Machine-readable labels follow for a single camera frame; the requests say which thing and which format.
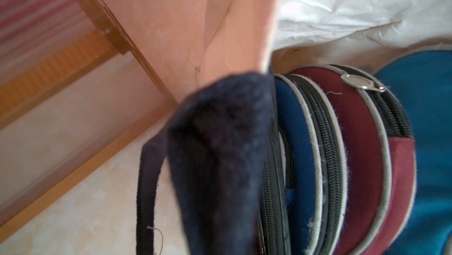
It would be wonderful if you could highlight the dark blue paddle case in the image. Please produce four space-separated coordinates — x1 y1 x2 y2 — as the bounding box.
274 74 348 255

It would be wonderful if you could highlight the light blue paddle case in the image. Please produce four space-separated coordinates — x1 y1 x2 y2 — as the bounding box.
376 49 452 255

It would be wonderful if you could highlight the maroon paddle case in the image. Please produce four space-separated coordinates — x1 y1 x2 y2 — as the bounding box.
292 65 417 255

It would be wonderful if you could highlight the wooden two-tier shelf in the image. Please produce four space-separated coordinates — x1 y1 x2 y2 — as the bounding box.
1 0 176 242

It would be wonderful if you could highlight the black paddle case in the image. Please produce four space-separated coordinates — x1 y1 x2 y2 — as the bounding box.
259 66 291 255

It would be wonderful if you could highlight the white canvas tote bag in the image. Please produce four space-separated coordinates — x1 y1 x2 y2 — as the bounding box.
95 0 452 255

